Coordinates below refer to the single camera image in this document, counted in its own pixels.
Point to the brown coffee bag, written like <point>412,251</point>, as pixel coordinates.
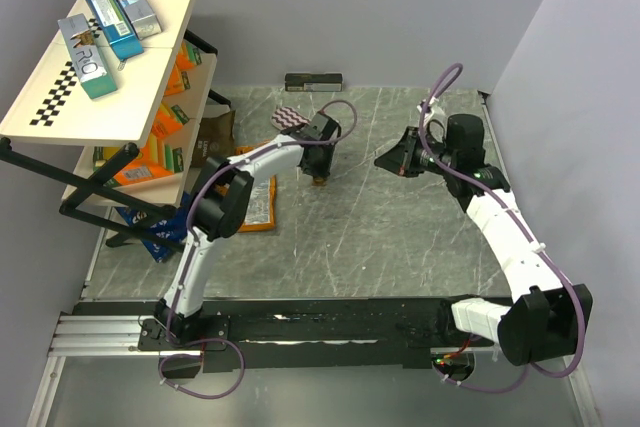
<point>215,138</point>

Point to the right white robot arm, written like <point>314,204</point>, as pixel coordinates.
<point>548,315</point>

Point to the aluminium rail frame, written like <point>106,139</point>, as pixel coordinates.
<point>118,336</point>

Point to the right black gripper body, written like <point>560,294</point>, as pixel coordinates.
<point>427,162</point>

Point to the silver teal box front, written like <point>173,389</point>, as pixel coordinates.
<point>87,60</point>

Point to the orange snack bag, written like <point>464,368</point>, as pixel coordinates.
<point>260,208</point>

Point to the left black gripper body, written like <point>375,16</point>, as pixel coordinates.
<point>321,167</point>

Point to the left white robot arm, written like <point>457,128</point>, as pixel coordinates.
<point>221,198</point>

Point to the orange boxes on shelf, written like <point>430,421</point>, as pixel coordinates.
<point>158,158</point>

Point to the pink wavy sponge pad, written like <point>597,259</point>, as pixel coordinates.
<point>284,118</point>

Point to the blue snack bag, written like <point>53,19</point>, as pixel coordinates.
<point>173,229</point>

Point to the blue carton box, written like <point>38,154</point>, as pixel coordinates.
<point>116,27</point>

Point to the beige folding shelf rack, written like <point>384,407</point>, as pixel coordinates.
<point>112,111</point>

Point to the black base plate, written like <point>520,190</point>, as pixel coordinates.
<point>306,333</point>

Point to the silver box near back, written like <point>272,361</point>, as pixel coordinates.
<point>142,17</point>

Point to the black rectangular box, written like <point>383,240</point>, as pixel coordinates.
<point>313,82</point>

